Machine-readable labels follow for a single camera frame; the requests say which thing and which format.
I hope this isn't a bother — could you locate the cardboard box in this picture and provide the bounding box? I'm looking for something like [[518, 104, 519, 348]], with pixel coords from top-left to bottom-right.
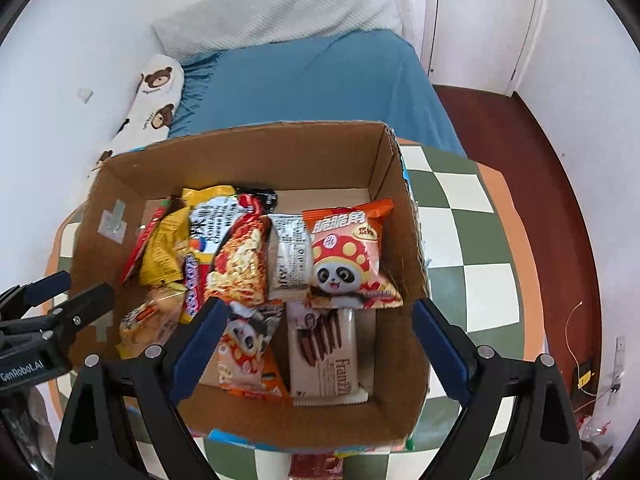
[[67, 120, 433, 453]]

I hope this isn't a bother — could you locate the white chocolate wafer packet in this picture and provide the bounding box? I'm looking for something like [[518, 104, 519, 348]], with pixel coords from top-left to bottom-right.
[[286, 307, 370, 407]]

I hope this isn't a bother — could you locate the orange panda snack packet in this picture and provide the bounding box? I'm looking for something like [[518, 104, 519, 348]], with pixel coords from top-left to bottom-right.
[[200, 301, 293, 401], [301, 199, 404, 310]]

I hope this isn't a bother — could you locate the green white checkered mat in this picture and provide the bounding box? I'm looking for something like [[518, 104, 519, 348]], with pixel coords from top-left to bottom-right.
[[42, 137, 531, 480]]

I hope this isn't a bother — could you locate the black device with yellow tag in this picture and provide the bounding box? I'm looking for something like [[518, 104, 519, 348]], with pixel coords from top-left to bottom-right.
[[575, 357, 598, 391]]

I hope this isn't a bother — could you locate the small white snack packet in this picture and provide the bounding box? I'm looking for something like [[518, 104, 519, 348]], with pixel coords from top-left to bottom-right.
[[267, 213, 313, 303]]

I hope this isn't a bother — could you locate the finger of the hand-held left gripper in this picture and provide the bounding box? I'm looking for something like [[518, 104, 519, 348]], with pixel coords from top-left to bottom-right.
[[0, 270, 72, 321], [47, 282, 116, 346]]

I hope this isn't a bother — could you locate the white bear print pillow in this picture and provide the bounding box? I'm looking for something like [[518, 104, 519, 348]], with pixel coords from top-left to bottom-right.
[[87, 54, 186, 178]]

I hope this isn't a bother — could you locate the dark red snack packet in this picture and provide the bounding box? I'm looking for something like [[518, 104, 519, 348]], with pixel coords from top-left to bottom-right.
[[287, 452, 351, 480]]

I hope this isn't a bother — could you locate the blue bed sheet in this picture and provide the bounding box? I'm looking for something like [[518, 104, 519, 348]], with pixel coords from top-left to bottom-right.
[[167, 27, 468, 158]]

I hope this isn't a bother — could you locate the yellow red instant noodle packet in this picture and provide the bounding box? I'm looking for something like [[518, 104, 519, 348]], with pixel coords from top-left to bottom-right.
[[180, 186, 278, 323]]

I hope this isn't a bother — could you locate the white door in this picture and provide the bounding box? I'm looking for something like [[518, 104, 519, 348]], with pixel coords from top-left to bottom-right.
[[420, 0, 543, 96]]

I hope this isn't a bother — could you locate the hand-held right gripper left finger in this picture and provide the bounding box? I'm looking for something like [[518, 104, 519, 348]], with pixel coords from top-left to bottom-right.
[[52, 296, 232, 480]]

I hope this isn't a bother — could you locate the thin floor wire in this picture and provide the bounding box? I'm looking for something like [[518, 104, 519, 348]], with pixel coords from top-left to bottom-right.
[[562, 300, 588, 371]]

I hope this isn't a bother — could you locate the small yellow snack packet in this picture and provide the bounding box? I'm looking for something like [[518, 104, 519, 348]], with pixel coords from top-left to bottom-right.
[[137, 205, 193, 288]]

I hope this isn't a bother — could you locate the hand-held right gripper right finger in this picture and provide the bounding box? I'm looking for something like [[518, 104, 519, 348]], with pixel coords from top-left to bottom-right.
[[411, 297, 586, 480]]

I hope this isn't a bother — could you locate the yellow cracker packet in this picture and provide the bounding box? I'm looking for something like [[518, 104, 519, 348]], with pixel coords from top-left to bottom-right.
[[116, 285, 188, 361]]

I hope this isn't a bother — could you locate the red packet with white label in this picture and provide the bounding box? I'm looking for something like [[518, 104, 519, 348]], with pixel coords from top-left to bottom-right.
[[119, 196, 188, 286]]

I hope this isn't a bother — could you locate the grey pillow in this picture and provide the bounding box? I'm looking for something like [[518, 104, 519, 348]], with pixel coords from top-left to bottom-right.
[[150, 0, 418, 63]]

